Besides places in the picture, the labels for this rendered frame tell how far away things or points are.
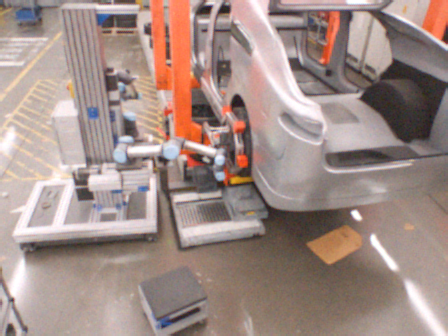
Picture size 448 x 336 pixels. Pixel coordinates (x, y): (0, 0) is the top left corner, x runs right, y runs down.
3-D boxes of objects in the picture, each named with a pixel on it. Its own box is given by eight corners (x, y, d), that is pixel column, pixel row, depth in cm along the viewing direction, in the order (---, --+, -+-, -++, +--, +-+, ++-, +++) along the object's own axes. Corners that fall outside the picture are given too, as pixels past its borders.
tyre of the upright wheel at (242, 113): (266, 96, 317) (245, 116, 381) (240, 98, 312) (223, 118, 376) (277, 171, 312) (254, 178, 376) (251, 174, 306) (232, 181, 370)
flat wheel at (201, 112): (169, 123, 503) (168, 107, 490) (207, 112, 538) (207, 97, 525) (195, 142, 460) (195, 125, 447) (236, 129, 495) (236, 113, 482)
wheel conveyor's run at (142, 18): (196, 82, 721) (196, 63, 700) (152, 85, 701) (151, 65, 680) (158, 17, 1269) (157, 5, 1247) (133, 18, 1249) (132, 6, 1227)
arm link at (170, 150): (119, 155, 304) (182, 150, 297) (113, 164, 292) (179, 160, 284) (115, 142, 298) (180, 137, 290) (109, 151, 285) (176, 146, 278)
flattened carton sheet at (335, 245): (367, 243, 355) (368, 240, 353) (328, 265, 330) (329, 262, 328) (343, 226, 376) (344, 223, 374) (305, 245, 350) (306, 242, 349)
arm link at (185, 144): (168, 142, 306) (224, 158, 310) (165, 148, 297) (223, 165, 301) (171, 130, 300) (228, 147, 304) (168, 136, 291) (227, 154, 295)
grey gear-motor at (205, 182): (232, 194, 402) (233, 167, 383) (194, 199, 393) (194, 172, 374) (227, 185, 417) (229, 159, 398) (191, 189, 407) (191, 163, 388)
